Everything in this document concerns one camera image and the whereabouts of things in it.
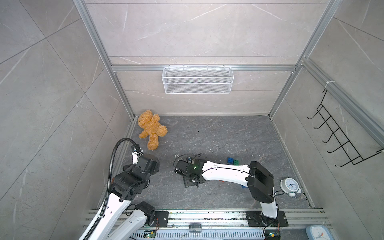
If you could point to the black wall hook rack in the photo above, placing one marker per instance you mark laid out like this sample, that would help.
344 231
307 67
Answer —
343 142

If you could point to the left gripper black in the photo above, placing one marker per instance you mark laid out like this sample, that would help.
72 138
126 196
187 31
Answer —
156 168

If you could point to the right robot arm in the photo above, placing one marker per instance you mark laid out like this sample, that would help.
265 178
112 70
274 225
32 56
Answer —
258 180

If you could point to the white wire mesh basket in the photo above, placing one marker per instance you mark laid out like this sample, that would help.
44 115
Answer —
197 80

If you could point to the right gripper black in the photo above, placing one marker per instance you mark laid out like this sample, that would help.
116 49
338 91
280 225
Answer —
187 183

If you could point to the aluminium front rail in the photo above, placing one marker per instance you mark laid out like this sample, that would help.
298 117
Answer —
221 224

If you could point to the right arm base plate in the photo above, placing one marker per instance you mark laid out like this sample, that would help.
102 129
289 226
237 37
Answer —
255 219

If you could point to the brown teddy bear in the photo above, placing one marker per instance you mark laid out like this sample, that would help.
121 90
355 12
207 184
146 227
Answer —
151 128

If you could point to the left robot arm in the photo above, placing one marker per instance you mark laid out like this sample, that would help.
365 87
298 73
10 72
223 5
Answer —
121 191

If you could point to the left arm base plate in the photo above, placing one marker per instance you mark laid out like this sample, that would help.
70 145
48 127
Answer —
158 219

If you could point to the blue-rimmed clock on rail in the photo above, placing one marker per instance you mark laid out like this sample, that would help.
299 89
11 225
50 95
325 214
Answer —
318 232

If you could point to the white alarm clock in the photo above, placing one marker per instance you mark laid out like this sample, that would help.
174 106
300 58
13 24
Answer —
290 186

